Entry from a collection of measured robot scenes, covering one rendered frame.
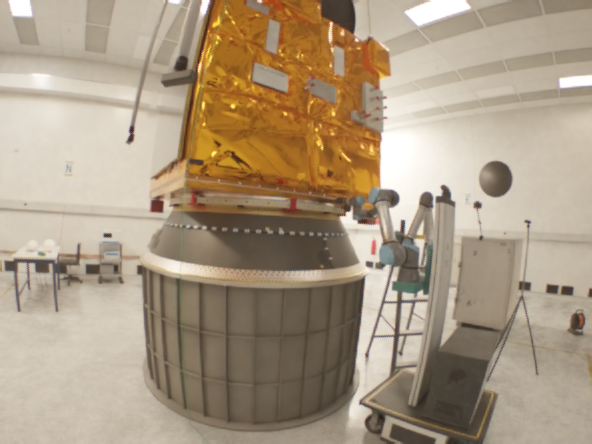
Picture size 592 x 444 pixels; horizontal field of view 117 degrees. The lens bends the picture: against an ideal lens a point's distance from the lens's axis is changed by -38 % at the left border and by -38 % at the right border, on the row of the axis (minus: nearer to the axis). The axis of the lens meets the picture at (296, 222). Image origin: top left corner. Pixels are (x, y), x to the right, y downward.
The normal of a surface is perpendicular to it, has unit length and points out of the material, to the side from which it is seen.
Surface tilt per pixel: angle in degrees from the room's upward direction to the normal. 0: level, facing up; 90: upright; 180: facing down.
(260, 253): 62
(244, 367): 90
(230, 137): 86
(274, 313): 90
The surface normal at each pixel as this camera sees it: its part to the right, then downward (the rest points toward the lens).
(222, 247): -0.05, -0.48
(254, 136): 0.60, -0.01
